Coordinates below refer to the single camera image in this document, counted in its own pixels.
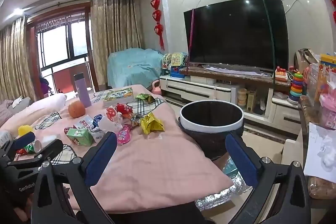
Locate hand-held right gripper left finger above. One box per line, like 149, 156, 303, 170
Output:
31, 132, 118, 224

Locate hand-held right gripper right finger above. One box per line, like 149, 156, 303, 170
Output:
225, 132, 311, 224

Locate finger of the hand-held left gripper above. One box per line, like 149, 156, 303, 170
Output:
0, 132, 36, 161
7, 139, 64, 169

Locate red green drink can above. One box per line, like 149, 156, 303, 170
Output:
17, 139, 42, 156

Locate green drink carton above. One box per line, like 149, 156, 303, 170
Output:
66, 128, 93, 147

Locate pink candy wrapper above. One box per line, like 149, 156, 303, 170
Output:
115, 124, 132, 145

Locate black white-rimmed trash bin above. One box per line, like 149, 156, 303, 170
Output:
178, 101, 244, 161

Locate blue snack packet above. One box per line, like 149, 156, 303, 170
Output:
91, 114, 105, 142

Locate white and red box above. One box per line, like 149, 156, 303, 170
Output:
73, 114, 93, 131

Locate white and red packet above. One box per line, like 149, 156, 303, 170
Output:
101, 106, 124, 132

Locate grey and orange snack packet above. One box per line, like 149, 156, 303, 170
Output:
130, 113, 143, 130

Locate red snack packet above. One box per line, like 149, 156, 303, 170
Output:
115, 104, 134, 119

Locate yellow snack wrapper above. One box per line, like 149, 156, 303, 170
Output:
140, 112, 165, 135

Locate yellow spiky ball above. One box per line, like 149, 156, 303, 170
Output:
18, 125, 34, 136

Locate pink striped pillow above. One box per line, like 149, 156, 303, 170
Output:
0, 99, 13, 127

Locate pink quilt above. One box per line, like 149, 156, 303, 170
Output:
5, 93, 67, 127

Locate grey pillow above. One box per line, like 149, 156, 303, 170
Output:
8, 97, 32, 115

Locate orange fruit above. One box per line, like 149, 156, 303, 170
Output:
68, 101, 87, 119

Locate silver foil mat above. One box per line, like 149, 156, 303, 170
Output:
196, 156, 254, 211

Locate purple bag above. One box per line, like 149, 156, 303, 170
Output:
39, 76, 50, 94

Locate stacked yellow containers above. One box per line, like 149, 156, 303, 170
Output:
238, 88, 247, 105

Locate purple bottle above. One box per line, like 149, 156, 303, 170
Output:
73, 73, 92, 108

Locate green covered book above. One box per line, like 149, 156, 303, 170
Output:
103, 88, 134, 108

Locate brown marble side table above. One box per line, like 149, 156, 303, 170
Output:
299, 95, 336, 199

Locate green snack wrapper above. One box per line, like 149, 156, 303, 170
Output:
135, 93, 155, 104

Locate white paper sheet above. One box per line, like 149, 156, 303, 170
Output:
303, 122, 336, 184

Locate beige patterned curtain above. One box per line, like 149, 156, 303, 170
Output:
91, 0, 145, 88
0, 15, 36, 102

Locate white tv stand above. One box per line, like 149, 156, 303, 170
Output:
159, 67, 302, 135

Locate white flat box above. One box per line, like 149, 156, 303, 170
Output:
190, 76, 217, 84

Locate pink kettlebell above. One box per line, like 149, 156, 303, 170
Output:
152, 80, 163, 95

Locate white cloth under television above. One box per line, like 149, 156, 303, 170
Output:
203, 64, 273, 76

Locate toy telephone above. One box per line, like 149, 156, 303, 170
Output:
274, 67, 289, 81

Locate light blue furniture cover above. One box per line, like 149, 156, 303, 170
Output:
107, 48, 164, 88

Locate pink toy container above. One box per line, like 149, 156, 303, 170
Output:
319, 94, 336, 130

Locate beige bag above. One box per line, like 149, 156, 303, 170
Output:
293, 48, 319, 75

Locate toy phone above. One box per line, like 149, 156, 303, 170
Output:
161, 52, 189, 79

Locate colourful picture box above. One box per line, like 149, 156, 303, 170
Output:
315, 54, 336, 102

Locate black flat television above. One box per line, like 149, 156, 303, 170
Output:
183, 0, 289, 73

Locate wooden toy frame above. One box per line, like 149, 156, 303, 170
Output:
246, 90, 257, 112

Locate rainbow ring stacker toy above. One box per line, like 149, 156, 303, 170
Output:
287, 71, 305, 104

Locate balcony window with brown frame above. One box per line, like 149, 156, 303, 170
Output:
26, 2, 96, 98

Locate pink strap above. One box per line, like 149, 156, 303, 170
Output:
186, 9, 196, 75

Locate red lantern string decoration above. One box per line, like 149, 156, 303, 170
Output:
150, 0, 165, 51

